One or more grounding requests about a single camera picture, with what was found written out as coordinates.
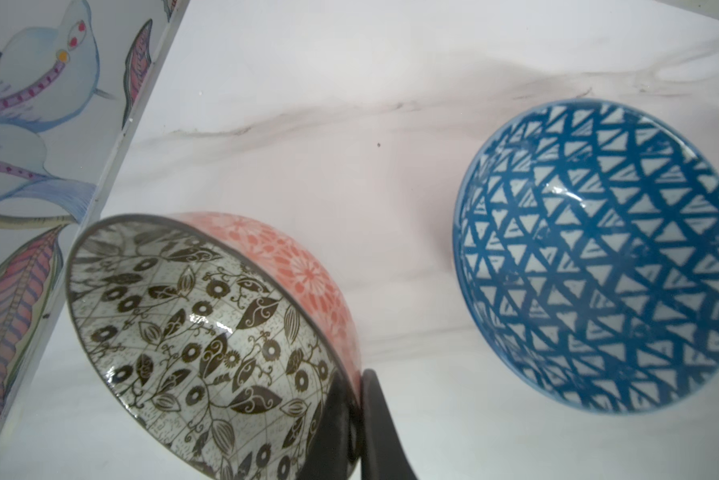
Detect blue pattern bowl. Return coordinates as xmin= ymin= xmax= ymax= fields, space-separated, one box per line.
xmin=453 ymin=99 xmax=719 ymax=415

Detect green leaf pattern bowl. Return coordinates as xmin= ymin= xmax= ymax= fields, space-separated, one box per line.
xmin=65 ymin=212 xmax=361 ymax=479

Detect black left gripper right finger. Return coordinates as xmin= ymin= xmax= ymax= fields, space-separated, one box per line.
xmin=361 ymin=369 xmax=417 ymax=480

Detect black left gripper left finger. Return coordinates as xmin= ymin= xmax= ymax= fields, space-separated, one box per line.
xmin=296 ymin=379 xmax=359 ymax=480

